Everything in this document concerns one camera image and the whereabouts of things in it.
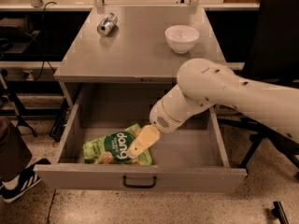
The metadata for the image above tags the black office chair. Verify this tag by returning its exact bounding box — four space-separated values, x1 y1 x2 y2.
219 0 299 168

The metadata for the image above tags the black stand base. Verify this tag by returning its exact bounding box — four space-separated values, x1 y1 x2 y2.
0 69 37 137

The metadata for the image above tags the black object on floor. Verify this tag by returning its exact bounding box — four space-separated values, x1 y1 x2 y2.
271 201 289 224

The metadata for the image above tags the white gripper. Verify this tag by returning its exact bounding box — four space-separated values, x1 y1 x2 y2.
127 85 203 159

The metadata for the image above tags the silver soda can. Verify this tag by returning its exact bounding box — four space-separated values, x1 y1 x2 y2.
97 12 118 36

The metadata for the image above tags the black drawer handle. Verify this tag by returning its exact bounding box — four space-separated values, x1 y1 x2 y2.
122 175 157 189

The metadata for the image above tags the green rice chip bag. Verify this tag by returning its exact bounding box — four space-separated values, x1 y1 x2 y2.
82 124 152 165

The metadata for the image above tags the white bowl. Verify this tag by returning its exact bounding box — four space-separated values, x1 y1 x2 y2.
164 25 199 54

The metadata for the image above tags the white sock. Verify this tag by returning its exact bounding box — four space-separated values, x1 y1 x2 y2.
3 175 20 190

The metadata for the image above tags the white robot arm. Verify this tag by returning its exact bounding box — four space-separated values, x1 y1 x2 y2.
127 58 299 158

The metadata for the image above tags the grey metal cabinet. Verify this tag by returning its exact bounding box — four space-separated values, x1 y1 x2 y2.
54 6 226 104

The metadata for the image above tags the open grey drawer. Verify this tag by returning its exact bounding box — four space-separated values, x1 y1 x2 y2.
36 83 247 193

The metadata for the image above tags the dark trouser leg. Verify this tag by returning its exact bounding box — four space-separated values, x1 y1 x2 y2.
0 117 32 182

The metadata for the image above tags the black cable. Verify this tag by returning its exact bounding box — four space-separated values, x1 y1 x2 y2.
23 1 58 82

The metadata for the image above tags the black and white sneaker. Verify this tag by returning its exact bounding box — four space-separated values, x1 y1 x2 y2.
1 159 50 203

